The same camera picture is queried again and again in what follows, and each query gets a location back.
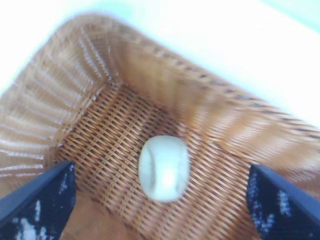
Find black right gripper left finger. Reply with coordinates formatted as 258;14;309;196
0;160;77;240

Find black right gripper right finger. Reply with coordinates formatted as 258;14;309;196
245;163;320;240

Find pale yellow round pastry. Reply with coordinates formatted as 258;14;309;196
138;134;190;203

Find brown woven wicker basket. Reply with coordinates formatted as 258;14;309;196
0;13;320;240

